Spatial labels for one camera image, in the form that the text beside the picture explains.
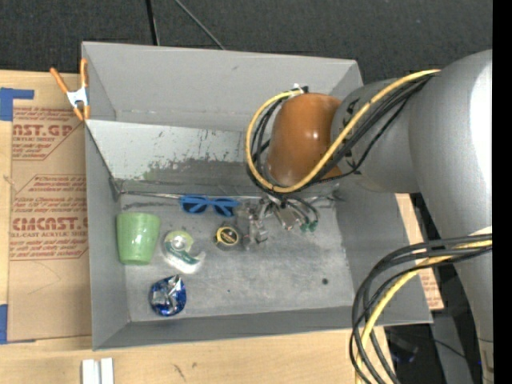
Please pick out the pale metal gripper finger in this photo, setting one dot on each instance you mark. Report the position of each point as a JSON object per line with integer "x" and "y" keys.
{"x": 249, "y": 230}
{"x": 262, "y": 232}

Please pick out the black and yellow tape measure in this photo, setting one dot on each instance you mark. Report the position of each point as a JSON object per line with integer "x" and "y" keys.
{"x": 227, "y": 236}

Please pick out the blue sunglasses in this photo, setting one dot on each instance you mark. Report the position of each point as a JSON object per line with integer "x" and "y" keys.
{"x": 210, "y": 205}

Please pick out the grey metal bin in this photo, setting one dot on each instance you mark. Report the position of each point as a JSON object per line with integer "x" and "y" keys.
{"x": 256, "y": 278}

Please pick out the clear tape dispenser green roll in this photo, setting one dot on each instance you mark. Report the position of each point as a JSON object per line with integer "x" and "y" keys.
{"x": 181, "y": 250}

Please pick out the blue shiny foil packet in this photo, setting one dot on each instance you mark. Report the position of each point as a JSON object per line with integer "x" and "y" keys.
{"x": 168, "y": 296}

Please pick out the green plastic cup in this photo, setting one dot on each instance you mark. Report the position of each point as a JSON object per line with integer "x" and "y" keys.
{"x": 137, "y": 238}

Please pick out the brown cardboard board red print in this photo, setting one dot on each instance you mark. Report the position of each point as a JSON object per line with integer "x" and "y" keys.
{"x": 44, "y": 286}

